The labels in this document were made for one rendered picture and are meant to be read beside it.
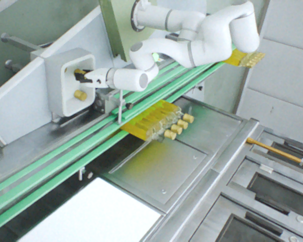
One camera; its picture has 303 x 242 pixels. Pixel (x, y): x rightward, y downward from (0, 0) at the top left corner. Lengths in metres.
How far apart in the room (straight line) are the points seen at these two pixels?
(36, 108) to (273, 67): 6.50
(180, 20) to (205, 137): 0.67
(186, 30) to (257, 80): 6.31
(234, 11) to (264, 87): 6.56
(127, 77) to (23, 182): 0.48
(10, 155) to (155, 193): 0.56
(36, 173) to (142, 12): 0.79
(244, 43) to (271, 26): 6.10
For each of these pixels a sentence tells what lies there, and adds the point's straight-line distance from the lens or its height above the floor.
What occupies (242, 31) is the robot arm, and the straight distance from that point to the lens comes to 1.10.
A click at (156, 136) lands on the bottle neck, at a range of 1.36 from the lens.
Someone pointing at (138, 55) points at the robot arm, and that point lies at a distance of 1.06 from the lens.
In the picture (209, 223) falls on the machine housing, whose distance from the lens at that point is 1.31.
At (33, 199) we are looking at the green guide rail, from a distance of 1.16.
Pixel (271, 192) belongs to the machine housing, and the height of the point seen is 1.61.
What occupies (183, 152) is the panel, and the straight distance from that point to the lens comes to 1.52.
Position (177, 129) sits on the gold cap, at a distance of 1.43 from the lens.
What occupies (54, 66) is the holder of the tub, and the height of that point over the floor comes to 0.80.
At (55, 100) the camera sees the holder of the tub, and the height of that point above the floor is 0.79.
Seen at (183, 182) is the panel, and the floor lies 1.29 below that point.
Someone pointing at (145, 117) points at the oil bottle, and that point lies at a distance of 1.44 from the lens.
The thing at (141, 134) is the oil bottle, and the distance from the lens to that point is 1.38.
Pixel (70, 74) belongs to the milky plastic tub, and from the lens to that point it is 1.31.
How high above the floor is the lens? 1.63
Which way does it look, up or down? 24 degrees down
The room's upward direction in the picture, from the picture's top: 115 degrees clockwise
